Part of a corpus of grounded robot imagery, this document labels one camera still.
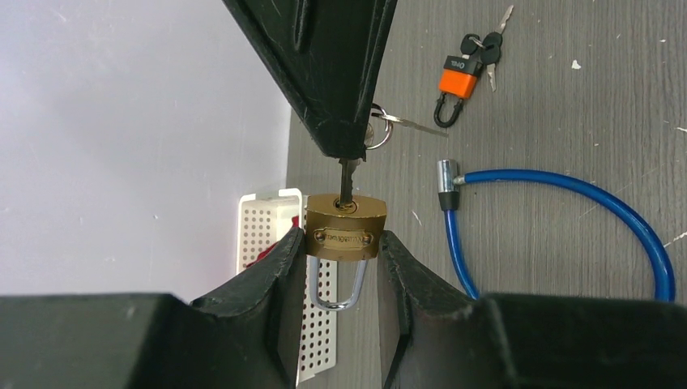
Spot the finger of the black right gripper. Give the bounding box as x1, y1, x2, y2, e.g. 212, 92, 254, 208
224, 0, 397, 159

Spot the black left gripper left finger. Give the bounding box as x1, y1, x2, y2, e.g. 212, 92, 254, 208
0, 225, 308, 389

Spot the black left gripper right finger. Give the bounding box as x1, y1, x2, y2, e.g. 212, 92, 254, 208
377, 231, 686, 388

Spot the silver key bunch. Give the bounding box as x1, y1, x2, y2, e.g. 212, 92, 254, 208
335, 103, 448, 212

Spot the orange black padlock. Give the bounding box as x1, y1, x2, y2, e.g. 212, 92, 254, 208
433, 56, 483, 128

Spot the brass padlock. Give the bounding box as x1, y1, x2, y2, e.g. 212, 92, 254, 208
305, 194, 387, 312

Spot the blue cable lock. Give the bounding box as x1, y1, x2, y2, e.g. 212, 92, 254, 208
437, 160, 676, 302

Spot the black headed key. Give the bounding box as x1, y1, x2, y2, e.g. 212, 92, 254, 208
461, 5, 514, 92

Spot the white perforated plastic basket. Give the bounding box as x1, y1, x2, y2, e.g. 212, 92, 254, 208
236, 188, 338, 388

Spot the red cloth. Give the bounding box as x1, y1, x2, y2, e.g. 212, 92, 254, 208
247, 216, 300, 267

